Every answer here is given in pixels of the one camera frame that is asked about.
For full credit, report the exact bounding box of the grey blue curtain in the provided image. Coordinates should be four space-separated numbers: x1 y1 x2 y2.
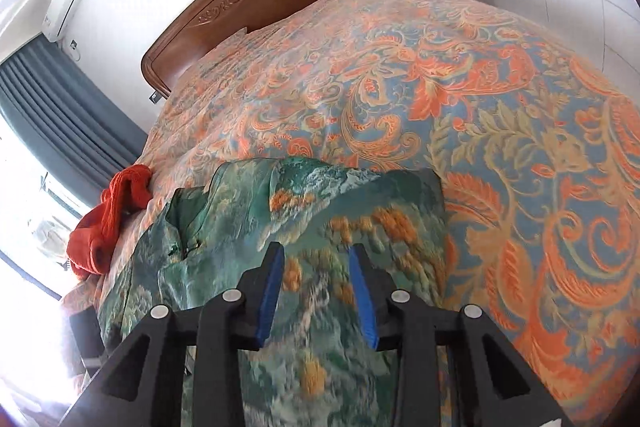
1 36 148 207

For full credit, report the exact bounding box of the red fleece garment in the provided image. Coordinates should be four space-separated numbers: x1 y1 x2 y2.
66 165 152 280

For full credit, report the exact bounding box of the left wall switch panel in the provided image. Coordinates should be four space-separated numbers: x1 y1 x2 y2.
150 91 162 103

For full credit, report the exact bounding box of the orange floral bed quilt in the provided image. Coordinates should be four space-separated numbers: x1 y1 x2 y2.
63 0 639 426

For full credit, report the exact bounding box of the green patterned padded jacket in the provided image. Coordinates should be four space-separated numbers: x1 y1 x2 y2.
98 157 446 426

